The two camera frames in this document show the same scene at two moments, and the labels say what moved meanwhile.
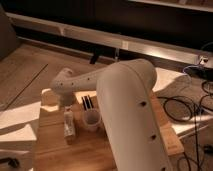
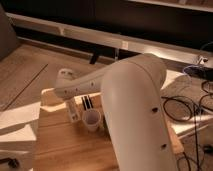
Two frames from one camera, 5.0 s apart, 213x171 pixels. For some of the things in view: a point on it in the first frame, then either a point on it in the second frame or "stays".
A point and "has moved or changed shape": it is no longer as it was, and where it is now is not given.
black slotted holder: [87, 102] stays
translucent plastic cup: [91, 119] stays
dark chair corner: [8, 36] stays
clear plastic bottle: [69, 124] has moved or changed shape
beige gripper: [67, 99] → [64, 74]
